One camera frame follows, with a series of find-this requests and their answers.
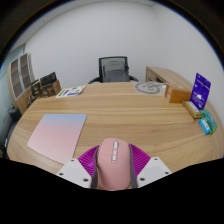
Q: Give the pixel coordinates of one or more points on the pink computer mouse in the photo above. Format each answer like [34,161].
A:
[114,170]

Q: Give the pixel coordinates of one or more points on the small blue box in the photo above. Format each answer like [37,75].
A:
[204,126]

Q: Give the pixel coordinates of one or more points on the pink-blue gradient mouse pad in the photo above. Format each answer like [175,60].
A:
[56,135]

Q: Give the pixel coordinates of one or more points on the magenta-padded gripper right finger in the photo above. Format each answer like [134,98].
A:
[141,162]

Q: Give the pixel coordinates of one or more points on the dark brown cardboard box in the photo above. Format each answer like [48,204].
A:
[52,89]

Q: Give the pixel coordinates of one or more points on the white green-purple printed leaflet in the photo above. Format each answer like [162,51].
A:
[70,91]

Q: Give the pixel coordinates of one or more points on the orange-brown box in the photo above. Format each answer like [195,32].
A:
[178,94]

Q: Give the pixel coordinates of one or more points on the black box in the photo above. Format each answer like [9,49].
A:
[48,79]

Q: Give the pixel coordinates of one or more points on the white sheet with round print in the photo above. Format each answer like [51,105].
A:
[150,88]

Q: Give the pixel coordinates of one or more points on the wooden side cabinet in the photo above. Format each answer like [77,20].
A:
[166,75]

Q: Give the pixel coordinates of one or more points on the purple card package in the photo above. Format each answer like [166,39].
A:
[200,91]

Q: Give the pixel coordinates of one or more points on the small dark cardboard box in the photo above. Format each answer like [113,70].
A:
[35,89]

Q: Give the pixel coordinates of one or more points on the black mesh office chair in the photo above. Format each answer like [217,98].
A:
[114,70]

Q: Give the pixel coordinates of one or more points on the black leather sofa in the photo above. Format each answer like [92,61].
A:
[8,125]

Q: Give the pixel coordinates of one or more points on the green box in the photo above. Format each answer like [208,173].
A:
[210,120]

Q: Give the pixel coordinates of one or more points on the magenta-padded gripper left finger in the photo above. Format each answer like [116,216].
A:
[87,163]

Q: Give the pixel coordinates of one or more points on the small tan box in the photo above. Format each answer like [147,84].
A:
[192,109]

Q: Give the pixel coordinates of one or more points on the wooden glass-door cabinet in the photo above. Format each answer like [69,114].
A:
[19,78]

